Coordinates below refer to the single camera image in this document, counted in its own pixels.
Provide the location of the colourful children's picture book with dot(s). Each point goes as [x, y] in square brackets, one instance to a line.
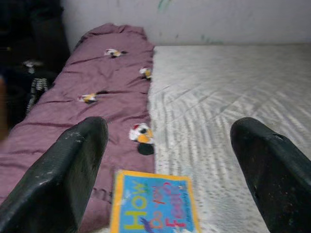
[155, 206]

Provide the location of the black white patterned cloth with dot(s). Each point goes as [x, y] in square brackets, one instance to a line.
[36, 89]

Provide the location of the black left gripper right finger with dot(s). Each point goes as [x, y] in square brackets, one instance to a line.
[274, 182]

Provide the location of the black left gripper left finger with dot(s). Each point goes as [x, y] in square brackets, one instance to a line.
[53, 184]

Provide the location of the white quilted mattress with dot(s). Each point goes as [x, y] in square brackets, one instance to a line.
[218, 97]

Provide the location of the dark black furniture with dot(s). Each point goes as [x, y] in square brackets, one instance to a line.
[36, 36]

